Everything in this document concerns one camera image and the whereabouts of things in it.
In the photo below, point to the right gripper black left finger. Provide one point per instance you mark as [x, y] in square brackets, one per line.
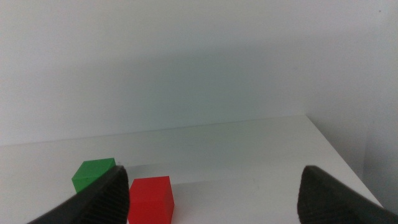
[102, 202]

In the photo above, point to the red cube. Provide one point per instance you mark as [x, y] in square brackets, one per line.
[149, 202]

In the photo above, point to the green cube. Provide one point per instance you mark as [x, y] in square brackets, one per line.
[88, 172]

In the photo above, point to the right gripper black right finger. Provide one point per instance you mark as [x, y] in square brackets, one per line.
[323, 202]

